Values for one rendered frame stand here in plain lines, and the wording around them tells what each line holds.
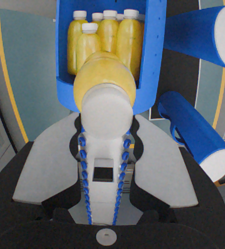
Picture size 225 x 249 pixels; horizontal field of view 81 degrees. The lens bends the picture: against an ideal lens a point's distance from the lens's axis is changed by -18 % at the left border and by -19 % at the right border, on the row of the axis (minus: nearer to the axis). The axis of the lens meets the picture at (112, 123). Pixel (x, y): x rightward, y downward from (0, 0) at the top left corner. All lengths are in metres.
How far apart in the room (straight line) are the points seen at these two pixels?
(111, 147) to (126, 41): 0.53
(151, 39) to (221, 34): 0.36
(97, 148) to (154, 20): 0.63
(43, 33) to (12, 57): 0.44
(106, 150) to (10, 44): 1.51
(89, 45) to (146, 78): 0.16
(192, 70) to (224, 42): 1.00
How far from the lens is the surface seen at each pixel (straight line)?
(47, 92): 1.75
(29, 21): 1.75
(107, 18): 0.47
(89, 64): 0.16
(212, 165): 0.93
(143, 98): 0.36
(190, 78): 1.62
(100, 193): 1.08
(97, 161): 0.82
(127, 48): 0.41
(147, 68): 0.35
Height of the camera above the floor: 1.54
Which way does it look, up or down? 60 degrees down
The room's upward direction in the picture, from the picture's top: 179 degrees clockwise
